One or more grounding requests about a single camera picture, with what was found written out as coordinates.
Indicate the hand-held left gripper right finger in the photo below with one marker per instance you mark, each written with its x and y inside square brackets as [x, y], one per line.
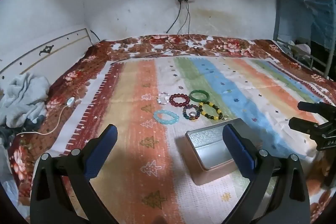
[236, 148]

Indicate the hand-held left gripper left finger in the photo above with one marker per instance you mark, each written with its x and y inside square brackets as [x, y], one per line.
[105, 150]

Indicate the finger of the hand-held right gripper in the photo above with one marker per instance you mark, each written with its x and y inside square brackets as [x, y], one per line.
[309, 106]
[302, 124]

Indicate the silver metal tin box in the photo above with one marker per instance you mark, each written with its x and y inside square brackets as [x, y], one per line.
[210, 145]

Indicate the green jade bangle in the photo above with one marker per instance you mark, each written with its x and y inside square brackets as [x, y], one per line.
[199, 100]

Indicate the white cloth bundle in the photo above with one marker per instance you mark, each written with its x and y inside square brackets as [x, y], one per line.
[302, 48]

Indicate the striped blanket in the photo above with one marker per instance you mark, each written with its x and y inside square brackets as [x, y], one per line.
[131, 82]

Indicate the grey crumpled cloth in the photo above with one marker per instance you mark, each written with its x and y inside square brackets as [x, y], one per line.
[23, 98]

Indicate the dark cloth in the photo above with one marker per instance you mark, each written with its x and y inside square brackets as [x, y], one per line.
[5, 134]

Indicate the blue plastic sheet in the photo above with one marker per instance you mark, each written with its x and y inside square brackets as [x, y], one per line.
[323, 3]

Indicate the white headboard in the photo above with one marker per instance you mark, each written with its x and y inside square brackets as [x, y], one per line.
[52, 45]

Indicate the blue metal bed frame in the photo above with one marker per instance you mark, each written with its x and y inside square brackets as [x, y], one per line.
[277, 16]

